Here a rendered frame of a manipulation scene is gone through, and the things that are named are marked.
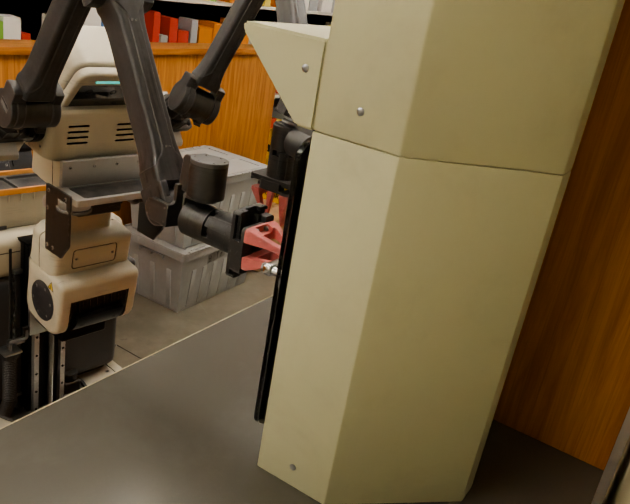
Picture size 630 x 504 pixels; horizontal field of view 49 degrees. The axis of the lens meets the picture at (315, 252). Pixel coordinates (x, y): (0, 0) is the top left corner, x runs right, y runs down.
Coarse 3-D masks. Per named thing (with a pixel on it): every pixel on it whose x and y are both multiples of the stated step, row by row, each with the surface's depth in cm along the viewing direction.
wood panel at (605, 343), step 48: (624, 48) 91; (624, 96) 93; (624, 144) 94; (576, 192) 99; (624, 192) 95; (576, 240) 101; (624, 240) 97; (576, 288) 102; (624, 288) 98; (528, 336) 108; (576, 336) 104; (624, 336) 100; (528, 384) 110; (576, 384) 106; (624, 384) 102; (528, 432) 112; (576, 432) 107
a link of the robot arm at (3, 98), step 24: (72, 0) 116; (48, 24) 121; (72, 24) 120; (48, 48) 122; (72, 48) 125; (24, 72) 129; (48, 72) 126; (0, 96) 132; (24, 96) 129; (48, 96) 132; (0, 120) 133; (24, 120) 132
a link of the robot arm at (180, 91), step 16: (240, 0) 157; (256, 0) 156; (240, 16) 157; (224, 32) 159; (240, 32) 159; (224, 48) 160; (208, 64) 161; (224, 64) 162; (192, 80) 161; (208, 80) 162; (176, 96) 163; (192, 96) 162; (176, 112) 164
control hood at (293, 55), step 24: (264, 24) 77; (288, 24) 83; (264, 48) 78; (288, 48) 76; (312, 48) 74; (288, 72) 77; (312, 72) 75; (288, 96) 78; (312, 96) 76; (312, 120) 77
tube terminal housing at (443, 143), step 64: (384, 0) 69; (448, 0) 66; (512, 0) 68; (576, 0) 69; (384, 64) 70; (448, 64) 69; (512, 64) 70; (576, 64) 72; (320, 128) 76; (384, 128) 72; (448, 128) 72; (512, 128) 73; (576, 128) 75; (320, 192) 78; (384, 192) 74; (448, 192) 75; (512, 192) 76; (320, 256) 80; (384, 256) 76; (448, 256) 78; (512, 256) 80; (320, 320) 83; (384, 320) 80; (448, 320) 82; (512, 320) 84; (320, 384) 85; (384, 384) 84; (448, 384) 86; (320, 448) 87; (384, 448) 88; (448, 448) 90
